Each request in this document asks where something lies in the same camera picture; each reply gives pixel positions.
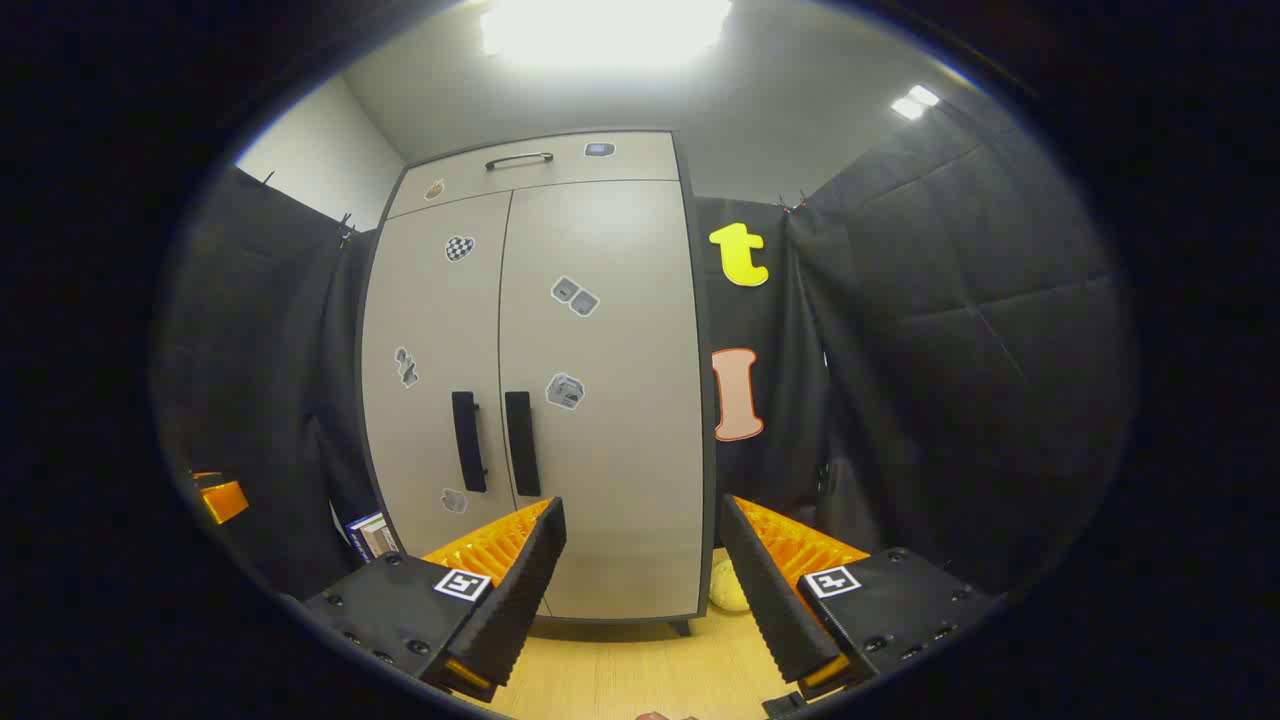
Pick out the grey double-door shoe cabinet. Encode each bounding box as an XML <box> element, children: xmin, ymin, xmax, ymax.
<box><xmin>355</xmin><ymin>128</ymin><xmax>719</xmax><ymax>638</ymax></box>

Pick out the small ceiling light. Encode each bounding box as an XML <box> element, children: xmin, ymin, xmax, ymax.
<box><xmin>891</xmin><ymin>85</ymin><xmax>942</xmax><ymax>122</ymax></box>

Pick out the large ceiling light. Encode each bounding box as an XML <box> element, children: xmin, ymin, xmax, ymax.
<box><xmin>480</xmin><ymin>0</ymin><xmax>733</xmax><ymax>69</ymax></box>

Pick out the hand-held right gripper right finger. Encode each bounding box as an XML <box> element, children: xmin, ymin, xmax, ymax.
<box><xmin>720</xmin><ymin>493</ymin><xmax>1001</xmax><ymax>701</ymax></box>

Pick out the white blue box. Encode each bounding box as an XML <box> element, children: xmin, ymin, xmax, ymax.
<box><xmin>344</xmin><ymin>512</ymin><xmax>401</xmax><ymax>563</ymax></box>

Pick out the black backdrop cloth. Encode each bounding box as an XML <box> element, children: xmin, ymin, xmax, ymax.
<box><xmin>150</xmin><ymin>85</ymin><xmax>1141</xmax><ymax>606</ymax></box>

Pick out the black door handle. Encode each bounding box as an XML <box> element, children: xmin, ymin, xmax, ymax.
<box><xmin>451</xmin><ymin>391</ymin><xmax>489</xmax><ymax>494</ymax></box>
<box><xmin>504</xmin><ymin>391</ymin><xmax>542</xmax><ymax>498</ymax></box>

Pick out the yellow bun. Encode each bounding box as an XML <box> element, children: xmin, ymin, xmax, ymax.
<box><xmin>709</xmin><ymin>560</ymin><xmax>751</xmax><ymax>613</ymax></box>

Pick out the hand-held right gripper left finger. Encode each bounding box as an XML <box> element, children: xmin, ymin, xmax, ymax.
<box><xmin>300</xmin><ymin>497</ymin><xmax>568</xmax><ymax>703</ymax></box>

